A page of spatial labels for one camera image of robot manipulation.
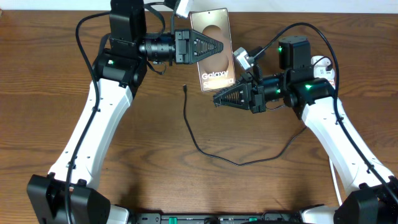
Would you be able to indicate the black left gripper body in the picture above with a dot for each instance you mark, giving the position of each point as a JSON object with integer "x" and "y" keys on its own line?
{"x": 182, "y": 55}

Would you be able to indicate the white power strip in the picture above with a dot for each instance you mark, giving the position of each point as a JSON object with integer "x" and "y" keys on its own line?
{"x": 318, "y": 61}

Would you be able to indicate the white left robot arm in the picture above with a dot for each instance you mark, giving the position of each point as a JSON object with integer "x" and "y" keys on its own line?
{"x": 69, "y": 192}

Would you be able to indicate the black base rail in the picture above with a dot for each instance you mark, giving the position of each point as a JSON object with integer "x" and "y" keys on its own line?
{"x": 266, "y": 217}

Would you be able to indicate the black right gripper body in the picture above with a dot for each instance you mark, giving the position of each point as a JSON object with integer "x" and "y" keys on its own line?
{"x": 257, "y": 99}

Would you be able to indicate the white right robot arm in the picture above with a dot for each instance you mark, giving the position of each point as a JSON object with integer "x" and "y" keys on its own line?
{"x": 306, "y": 85}

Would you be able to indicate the gold Galaxy smartphone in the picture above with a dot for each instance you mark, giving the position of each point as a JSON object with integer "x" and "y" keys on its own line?
{"x": 217, "y": 71}

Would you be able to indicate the white USB charger plug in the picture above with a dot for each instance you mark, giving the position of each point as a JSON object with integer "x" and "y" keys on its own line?
{"x": 327, "y": 71}

